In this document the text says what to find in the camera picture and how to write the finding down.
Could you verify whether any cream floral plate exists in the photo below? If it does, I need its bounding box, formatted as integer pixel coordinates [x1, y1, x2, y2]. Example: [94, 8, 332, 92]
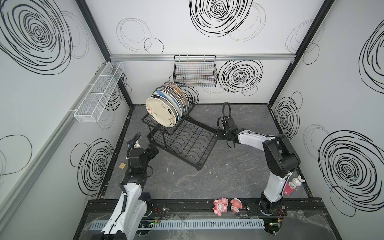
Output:
[146, 96, 178, 127]

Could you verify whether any green red rimmed plate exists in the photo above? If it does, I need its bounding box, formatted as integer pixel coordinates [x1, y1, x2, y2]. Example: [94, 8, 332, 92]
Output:
[146, 91, 183, 127]

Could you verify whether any blue striped plate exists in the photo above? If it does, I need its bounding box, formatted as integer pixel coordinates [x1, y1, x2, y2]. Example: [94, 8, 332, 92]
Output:
[153, 90, 182, 119]

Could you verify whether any orange sunburst plate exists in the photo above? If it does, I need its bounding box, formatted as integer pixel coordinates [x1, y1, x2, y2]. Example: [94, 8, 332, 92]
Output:
[164, 82, 190, 111]
[163, 82, 189, 113]

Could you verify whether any white green emblem plate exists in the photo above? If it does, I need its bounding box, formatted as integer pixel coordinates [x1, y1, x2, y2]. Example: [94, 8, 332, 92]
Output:
[156, 86, 186, 115]

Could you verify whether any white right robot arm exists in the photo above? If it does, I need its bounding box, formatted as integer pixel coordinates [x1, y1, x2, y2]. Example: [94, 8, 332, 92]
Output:
[217, 102, 301, 216]

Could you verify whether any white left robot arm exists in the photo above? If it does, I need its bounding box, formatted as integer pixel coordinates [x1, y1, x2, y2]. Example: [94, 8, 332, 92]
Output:
[91, 133, 159, 240]

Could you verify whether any small wooden block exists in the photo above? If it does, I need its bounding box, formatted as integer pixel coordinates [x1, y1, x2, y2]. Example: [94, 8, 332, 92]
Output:
[119, 163, 127, 170]

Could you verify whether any pink round figurine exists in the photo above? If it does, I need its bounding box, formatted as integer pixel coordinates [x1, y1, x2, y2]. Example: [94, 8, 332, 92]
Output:
[230, 198, 243, 214]

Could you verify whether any pink plush doll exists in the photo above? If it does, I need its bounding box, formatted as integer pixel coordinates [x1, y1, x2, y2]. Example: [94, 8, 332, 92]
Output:
[213, 198, 229, 217]

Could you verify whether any white rabbit figurine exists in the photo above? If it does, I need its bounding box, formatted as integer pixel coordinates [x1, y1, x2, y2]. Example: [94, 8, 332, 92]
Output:
[289, 175, 306, 189]

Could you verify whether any black wire dish rack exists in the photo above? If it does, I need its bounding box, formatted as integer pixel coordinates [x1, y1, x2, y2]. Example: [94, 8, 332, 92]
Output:
[142, 102, 218, 171]

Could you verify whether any black wire wall basket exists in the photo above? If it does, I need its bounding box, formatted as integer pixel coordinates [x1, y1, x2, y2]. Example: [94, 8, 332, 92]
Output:
[172, 55, 219, 88]

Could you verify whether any white mesh wall shelf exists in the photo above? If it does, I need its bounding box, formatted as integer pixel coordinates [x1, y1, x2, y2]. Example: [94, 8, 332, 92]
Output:
[74, 62, 125, 123]

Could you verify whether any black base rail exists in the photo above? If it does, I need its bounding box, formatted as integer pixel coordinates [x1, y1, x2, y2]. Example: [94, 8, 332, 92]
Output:
[83, 198, 326, 220]

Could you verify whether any white slotted cable duct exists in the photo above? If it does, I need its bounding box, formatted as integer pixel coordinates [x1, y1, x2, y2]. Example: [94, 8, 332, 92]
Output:
[89, 218, 266, 231]

